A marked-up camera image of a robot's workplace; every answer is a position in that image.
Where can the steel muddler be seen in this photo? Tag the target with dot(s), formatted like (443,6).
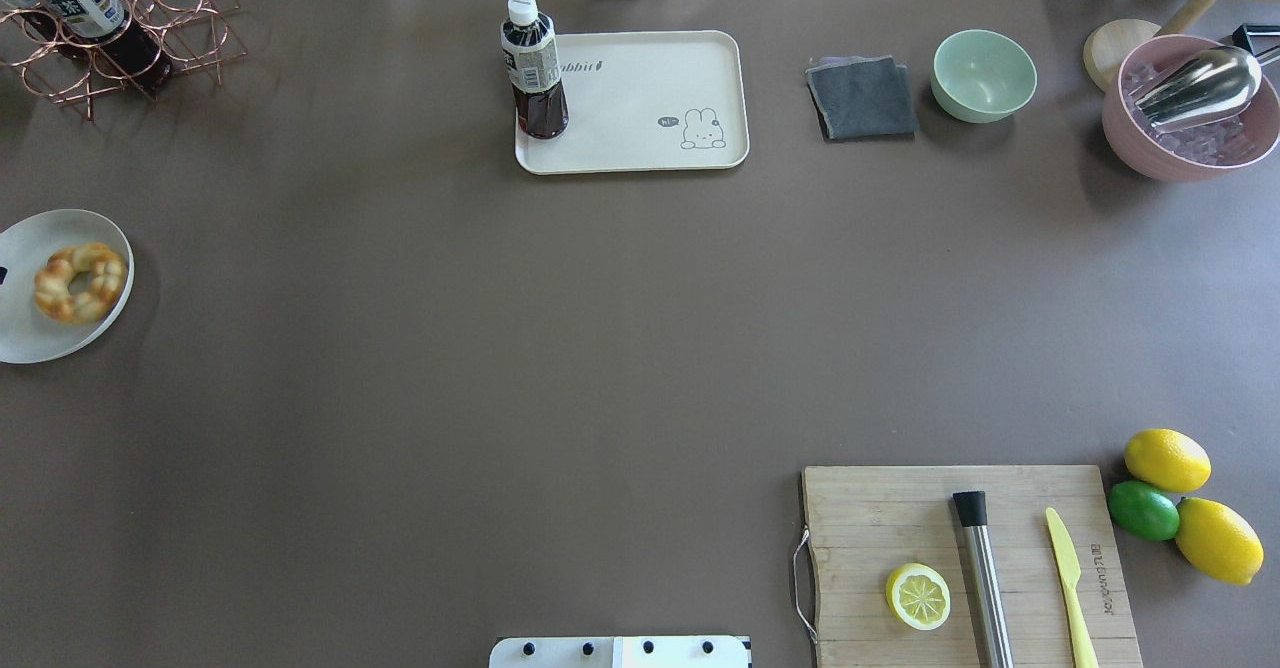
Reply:
(995,638)

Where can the white round plate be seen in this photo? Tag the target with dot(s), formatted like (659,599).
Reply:
(27,336)

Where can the copper wire bottle rack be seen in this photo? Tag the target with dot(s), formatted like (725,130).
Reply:
(158,41)

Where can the glazed ring donut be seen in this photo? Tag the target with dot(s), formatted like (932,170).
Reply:
(80,284)

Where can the pink bowl with ice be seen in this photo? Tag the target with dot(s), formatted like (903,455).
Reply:
(1138,148)

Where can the lower yellow lemon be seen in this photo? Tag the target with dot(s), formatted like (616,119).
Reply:
(1218,541)

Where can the grey folded cloth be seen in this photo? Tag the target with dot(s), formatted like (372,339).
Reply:
(862,97)

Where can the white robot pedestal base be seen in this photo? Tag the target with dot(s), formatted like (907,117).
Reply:
(697,650)

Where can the yellow plastic knife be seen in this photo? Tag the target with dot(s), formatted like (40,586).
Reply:
(1070,572)

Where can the half lemon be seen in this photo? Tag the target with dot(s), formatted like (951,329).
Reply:
(918,595)

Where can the green lime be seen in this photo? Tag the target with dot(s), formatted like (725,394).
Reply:
(1144,511)

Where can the upper yellow lemon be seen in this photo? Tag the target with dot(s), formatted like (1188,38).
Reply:
(1168,460)

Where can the wooden cutting board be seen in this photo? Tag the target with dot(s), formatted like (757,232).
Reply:
(865,521)

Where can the yellow lemon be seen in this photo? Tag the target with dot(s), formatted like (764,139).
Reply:
(1218,541)
(1168,460)

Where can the metal scoop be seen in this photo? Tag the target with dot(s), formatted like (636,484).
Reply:
(1214,84)

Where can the cream rabbit tray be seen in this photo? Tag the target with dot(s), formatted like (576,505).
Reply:
(646,101)

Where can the tea bottle in rack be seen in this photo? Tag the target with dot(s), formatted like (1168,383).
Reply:
(85,8)

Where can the dark tea bottle on tray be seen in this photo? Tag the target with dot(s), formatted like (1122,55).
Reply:
(528,41)

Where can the green bowl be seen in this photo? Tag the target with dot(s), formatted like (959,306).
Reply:
(979,76)

